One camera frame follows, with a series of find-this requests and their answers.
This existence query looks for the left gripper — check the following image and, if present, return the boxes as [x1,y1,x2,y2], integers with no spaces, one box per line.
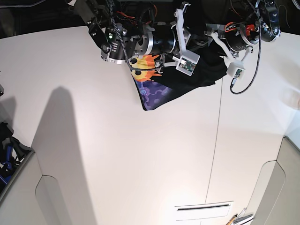
[206,23,254,68]

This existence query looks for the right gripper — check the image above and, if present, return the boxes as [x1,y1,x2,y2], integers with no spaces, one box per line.
[140,1,206,68]

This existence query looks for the black T-shirt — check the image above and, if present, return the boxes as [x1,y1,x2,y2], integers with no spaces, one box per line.
[130,0,227,111]

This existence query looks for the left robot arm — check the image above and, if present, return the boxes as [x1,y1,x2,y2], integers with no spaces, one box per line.
[204,0,281,69]

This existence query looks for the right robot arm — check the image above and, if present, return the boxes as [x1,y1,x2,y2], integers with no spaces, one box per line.
[69,0,200,75]

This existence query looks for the black metal ruler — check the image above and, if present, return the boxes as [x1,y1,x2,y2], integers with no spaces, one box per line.
[177,204,230,211]

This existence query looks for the yellow pencil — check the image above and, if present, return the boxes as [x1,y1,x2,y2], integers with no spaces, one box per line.
[226,214,238,225]

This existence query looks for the blue and black bag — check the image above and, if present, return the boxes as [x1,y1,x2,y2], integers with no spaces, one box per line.
[0,122,33,192]

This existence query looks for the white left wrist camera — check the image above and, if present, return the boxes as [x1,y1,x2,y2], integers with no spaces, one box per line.
[227,61,245,78]

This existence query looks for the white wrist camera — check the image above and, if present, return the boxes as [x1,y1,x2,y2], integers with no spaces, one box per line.
[227,61,245,78]
[176,50,200,76]

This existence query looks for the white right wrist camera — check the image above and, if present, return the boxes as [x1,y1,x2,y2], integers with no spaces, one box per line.
[176,50,200,76]

